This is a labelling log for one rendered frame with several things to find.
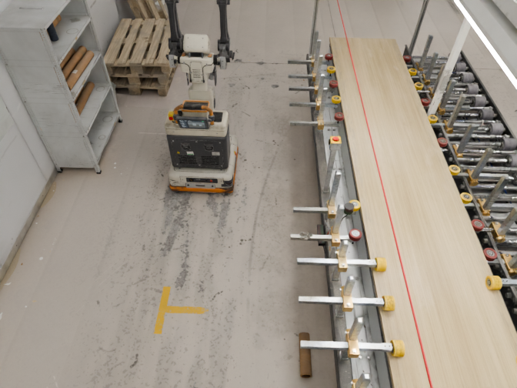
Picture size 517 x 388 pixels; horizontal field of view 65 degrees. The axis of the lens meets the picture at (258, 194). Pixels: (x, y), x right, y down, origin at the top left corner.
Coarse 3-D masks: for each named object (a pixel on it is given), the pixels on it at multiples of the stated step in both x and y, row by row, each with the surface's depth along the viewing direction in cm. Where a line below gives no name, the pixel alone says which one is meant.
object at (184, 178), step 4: (180, 176) 381; (184, 176) 381; (188, 176) 381; (192, 176) 380; (196, 176) 381; (200, 176) 381; (204, 176) 381; (208, 176) 381; (212, 176) 381; (184, 180) 384; (188, 180) 384; (192, 180) 384; (196, 180) 384; (200, 180) 384; (204, 180) 383; (208, 180) 383; (212, 180) 383; (216, 180) 383; (220, 180) 382
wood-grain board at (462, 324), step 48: (336, 48) 420; (384, 48) 421; (384, 96) 363; (384, 144) 319; (432, 144) 319; (432, 192) 284; (384, 240) 256; (432, 240) 256; (384, 288) 233; (432, 288) 233; (480, 288) 234; (384, 336) 215; (432, 336) 214; (480, 336) 214; (432, 384) 198; (480, 384) 198
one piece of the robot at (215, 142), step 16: (176, 112) 338; (224, 112) 359; (176, 128) 348; (224, 128) 347; (176, 144) 362; (192, 144) 361; (208, 144) 360; (224, 144) 360; (176, 160) 377; (192, 160) 377; (208, 160) 375; (224, 160) 374
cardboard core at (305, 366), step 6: (300, 336) 299; (306, 336) 297; (300, 354) 291; (306, 354) 289; (300, 360) 288; (306, 360) 286; (300, 366) 286; (306, 366) 283; (300, 372) 284; (306, 372) 280
